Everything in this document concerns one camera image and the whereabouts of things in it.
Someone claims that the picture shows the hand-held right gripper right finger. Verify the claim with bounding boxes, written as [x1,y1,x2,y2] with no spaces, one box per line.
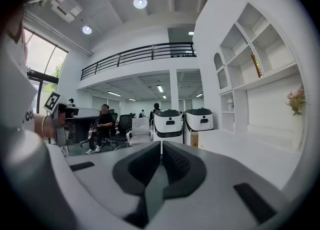
[162,140,208,199]

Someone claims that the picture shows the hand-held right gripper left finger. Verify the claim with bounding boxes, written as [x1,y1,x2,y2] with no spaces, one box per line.
[112,141,161,196]

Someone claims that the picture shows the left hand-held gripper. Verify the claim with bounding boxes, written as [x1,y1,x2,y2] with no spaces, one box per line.
[42,91,102,147]

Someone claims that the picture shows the person's left forearm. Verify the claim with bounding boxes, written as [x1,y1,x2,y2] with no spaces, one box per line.
[33,113,56,139]

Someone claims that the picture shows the black mesh office chair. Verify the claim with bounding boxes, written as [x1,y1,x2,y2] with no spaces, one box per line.
[107,109,119,137]
[109,114,134,150]

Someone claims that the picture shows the cardboard box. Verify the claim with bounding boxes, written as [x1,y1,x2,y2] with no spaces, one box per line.
[190,131,200,148]

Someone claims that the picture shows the white office chair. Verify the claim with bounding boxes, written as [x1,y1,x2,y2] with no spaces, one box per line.
[125,118,152,147]

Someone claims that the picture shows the white robot with black trim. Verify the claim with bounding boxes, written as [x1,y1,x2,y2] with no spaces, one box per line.
[152,109,184,145]
[183,107,215,146]

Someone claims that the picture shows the white desk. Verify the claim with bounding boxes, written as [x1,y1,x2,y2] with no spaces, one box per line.
[197,128,303,190]

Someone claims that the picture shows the large glass window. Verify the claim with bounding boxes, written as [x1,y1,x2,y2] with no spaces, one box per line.
[22,28,69,115]

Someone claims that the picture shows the black balcony railing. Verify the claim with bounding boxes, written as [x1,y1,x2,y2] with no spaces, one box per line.
[80,42,197,81]

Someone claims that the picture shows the person's white shirt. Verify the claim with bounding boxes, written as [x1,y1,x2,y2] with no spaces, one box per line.
[0,27,39,134]

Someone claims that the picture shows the white ceiling air conditioner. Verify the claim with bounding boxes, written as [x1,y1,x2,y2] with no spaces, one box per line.
[50,0,84,24]

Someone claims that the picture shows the gold book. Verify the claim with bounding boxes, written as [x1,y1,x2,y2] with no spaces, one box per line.
[250,53,264,79]

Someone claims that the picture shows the pink flower bouquet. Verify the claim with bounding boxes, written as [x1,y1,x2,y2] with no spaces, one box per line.
[284,84,307,117]

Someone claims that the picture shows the white wall shelf unit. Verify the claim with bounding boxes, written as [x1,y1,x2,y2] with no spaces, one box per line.
[213,2,305,151]

